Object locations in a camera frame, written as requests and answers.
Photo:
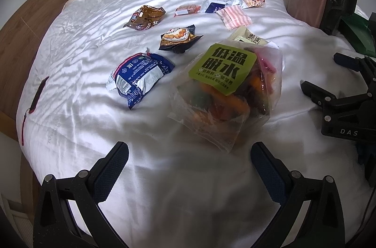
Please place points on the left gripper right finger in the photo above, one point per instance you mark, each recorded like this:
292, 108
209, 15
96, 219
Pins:
323, 224

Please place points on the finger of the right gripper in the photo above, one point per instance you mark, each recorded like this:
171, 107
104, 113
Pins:
352, 63
318, 95

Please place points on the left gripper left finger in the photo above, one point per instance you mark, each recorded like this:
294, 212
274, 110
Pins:
68, 212

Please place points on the dried fruit clear bag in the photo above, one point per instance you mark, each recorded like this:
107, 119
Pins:
230, 88

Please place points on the beige small snack packet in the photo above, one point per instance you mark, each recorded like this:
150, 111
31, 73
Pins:
243, 34

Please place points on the pink striped snack packet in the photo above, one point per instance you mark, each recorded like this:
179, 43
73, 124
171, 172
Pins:
234, 17

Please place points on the white blue newsprint packet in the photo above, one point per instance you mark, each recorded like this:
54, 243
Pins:
211, 6

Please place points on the Danisa butter cookies packet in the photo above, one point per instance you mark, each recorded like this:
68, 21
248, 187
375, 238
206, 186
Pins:
179, 40

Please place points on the orange wafer bar packet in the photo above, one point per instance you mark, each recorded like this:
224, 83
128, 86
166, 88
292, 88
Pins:
188, 9

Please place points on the blue silver snack packet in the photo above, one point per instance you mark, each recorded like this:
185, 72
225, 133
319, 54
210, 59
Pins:
137, 75

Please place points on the brown oat snack bag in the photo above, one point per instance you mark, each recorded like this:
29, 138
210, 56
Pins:
145, 18

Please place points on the green tray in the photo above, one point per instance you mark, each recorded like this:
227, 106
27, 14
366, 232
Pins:
359, 32

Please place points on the wooden headboard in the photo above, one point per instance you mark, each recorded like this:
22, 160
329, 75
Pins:
21, 37

